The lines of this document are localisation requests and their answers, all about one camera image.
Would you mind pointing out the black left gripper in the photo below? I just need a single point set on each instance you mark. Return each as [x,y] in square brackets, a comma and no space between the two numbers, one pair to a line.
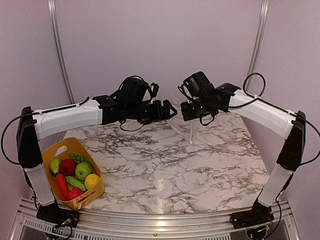
[157,115]

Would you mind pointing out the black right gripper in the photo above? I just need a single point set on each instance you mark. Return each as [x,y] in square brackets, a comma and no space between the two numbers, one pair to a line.
[188,115]

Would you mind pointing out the clear polka dot zip bag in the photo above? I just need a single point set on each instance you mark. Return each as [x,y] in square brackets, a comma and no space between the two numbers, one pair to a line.
[184,128]

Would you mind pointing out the green toy grape bunch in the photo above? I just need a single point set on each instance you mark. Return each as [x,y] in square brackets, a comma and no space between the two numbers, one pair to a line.
[78,158]

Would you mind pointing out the green toy apple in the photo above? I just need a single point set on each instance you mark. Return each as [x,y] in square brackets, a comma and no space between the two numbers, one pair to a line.
[82,170]

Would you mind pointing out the yellow toy lemon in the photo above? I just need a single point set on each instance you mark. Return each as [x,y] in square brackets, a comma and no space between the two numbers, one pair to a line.
[91,180]

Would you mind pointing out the red toy pomegranate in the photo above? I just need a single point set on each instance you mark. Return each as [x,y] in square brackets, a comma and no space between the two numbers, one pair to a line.
[67,167]

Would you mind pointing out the yellow plastic basket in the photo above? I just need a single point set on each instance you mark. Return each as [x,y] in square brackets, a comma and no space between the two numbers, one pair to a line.
[73,145]

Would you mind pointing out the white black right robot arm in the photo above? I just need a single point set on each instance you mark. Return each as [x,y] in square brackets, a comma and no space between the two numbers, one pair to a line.
[205,99]

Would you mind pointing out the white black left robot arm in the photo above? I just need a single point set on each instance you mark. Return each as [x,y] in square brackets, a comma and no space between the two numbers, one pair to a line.
[100,110]

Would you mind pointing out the green toy bitter gourd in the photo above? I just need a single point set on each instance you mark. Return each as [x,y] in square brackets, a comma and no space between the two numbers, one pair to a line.
[74,182]

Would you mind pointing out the red toy apple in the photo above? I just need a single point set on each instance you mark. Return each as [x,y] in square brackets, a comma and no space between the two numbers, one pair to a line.
[73,194]

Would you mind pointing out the green toy pear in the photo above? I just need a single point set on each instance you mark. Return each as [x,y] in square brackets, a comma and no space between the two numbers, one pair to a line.
[54,165]

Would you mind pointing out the red toy chili pepper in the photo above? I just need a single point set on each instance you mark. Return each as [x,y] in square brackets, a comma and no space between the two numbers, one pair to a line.
[62,184]

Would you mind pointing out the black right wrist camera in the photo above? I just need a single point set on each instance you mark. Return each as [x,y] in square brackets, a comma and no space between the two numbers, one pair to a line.
[198,86]

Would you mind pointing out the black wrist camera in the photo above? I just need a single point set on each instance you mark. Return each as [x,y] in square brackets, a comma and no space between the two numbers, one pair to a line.
[134,89]
[198,86]

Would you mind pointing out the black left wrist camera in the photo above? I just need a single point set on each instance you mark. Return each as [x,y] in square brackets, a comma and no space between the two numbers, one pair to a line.
[134,89]

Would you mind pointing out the aluminium front frame rail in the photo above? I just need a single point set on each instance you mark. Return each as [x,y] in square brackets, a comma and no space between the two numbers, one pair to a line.
[106,225]

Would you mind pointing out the right aluminium corner post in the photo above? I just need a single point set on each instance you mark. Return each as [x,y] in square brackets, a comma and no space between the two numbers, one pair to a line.
[261,28]

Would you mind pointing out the aluminium corner post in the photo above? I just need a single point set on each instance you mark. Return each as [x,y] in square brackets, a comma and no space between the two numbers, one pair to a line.
[261,28]
[59,50]

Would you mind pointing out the left aluminium corner post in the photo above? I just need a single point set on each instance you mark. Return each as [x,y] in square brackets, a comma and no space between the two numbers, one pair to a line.
[59,50]

